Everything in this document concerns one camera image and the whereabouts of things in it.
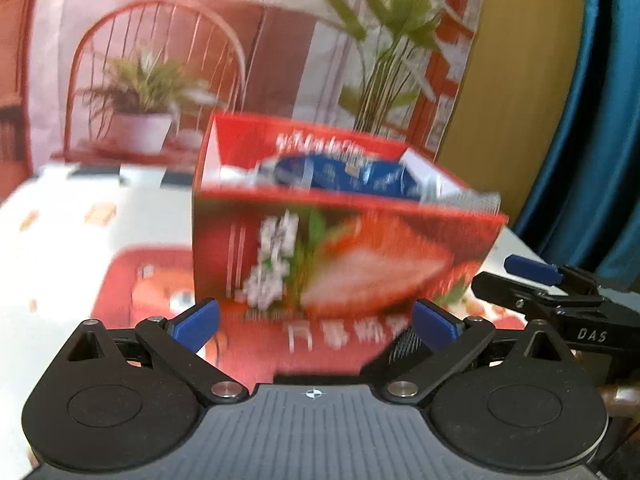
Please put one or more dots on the printed bear table mat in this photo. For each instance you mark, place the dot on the printed bear table mat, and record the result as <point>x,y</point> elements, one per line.
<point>75,240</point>

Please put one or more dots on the red cardboard box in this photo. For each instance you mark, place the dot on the red cardboard box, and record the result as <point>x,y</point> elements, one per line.
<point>350,255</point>

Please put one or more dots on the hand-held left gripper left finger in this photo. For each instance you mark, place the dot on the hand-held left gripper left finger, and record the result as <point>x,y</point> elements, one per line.
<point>196,321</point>

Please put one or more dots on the blue curtain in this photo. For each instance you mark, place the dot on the blue curtain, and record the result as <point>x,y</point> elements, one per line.
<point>600,135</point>

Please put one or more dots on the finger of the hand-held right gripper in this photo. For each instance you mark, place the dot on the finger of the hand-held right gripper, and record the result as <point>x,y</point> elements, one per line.
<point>505,287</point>
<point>530,267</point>

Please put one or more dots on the blue packet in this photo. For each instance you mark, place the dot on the blue packet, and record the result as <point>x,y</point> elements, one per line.
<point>340,175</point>

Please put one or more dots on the printed room scene backdrop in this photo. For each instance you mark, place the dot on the printed room scene backdrop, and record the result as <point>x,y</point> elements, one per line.
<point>200,50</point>

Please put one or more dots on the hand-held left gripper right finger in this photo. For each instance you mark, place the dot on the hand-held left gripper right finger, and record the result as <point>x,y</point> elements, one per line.
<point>434,322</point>

